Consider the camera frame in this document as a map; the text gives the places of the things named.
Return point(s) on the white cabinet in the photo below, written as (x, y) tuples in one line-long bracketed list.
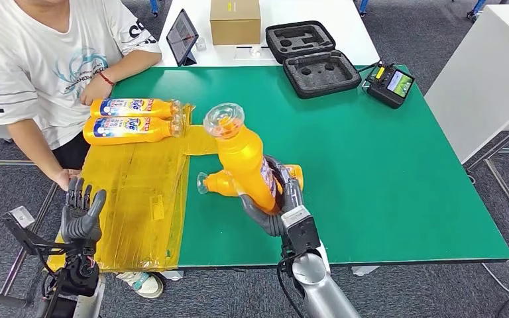
[(489, 79)]

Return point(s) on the person's right forearm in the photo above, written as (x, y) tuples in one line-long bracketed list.
[(35, 145)]

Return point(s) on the white flat card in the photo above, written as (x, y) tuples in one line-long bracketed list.
[(242, 55)]

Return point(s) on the person's right hand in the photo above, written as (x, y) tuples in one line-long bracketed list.
[(68, 176)]

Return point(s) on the white and teal shoe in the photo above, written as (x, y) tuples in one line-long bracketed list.
[(146, 285)]

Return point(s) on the person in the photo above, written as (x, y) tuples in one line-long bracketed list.
[(39, 66)]

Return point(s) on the black tablet on stand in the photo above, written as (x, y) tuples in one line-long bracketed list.
[(181, 37)]

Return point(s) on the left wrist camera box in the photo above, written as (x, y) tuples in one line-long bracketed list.
[(19, 217)]

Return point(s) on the small clear round item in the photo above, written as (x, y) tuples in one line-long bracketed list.
[(255, 52)]

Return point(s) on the small white charger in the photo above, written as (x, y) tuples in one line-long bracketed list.
[(200, 44)]

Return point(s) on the black foam-lined open case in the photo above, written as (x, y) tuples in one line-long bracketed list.
[(321, 75)]

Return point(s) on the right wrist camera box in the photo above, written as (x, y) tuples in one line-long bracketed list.
[(300, 235)]

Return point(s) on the person's left forearm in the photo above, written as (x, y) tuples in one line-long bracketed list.
[(136, 63)]

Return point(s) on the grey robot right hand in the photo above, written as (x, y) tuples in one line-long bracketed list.
[(294, 197)]

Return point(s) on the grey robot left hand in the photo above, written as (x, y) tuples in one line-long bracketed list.
[(81, 219)]

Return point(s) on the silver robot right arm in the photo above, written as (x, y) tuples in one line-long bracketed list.
[(316, 285)]

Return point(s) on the person's left hand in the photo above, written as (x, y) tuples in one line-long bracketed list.
[(96, 92)]

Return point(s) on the blue metal cart frame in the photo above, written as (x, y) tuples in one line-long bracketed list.
[(155, 5), (363, 5)]

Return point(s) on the orange detergent bottle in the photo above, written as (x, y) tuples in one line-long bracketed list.
[(162, 129), (221, 184), (164, 107), (241, 162)]

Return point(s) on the yellow taped cardboard sheet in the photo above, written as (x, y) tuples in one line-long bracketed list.
[(140, 197)]

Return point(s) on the brown cardboard box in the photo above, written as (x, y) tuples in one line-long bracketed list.
[(235, 25)]

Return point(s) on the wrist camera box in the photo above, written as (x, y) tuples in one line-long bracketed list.
[(19, 217), (300, 235)]

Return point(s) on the black remote controller with screen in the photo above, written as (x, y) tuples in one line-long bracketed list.
[(389, 87)]

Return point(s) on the white table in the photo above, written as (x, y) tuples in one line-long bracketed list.
[(344, 44)]

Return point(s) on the white table foot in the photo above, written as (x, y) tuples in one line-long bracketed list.
[(364, 270), (172, 275)]

